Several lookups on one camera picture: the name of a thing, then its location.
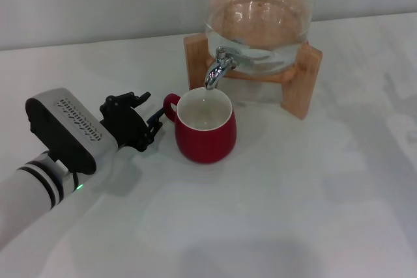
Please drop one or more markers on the red ceramic cup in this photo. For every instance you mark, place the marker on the red ceramic cup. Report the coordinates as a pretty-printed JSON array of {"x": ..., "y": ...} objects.
[{"x": 205, "y": 144}]

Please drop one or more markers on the wooden dispenser stand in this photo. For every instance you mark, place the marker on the wooden dispenser stand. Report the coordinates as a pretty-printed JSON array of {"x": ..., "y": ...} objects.
[{"x": 197, "y": 63}]

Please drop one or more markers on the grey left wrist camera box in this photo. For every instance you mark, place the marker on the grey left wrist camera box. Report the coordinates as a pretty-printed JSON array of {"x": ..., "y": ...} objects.
[{"x": 65, "y": 131}]

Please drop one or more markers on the chrome faucet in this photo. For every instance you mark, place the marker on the chrome faucet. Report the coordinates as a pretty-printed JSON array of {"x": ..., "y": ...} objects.
[{"x": 215, "y": 71}]

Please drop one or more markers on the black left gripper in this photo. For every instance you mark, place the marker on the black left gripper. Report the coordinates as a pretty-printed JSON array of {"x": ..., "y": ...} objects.
[{"x": 127, "y": 128}]

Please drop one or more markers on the glass water dispenser jar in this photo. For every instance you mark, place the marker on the glass water dispenser jar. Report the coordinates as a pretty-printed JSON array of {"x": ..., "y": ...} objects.
[{"x": 260, "y": 47}]

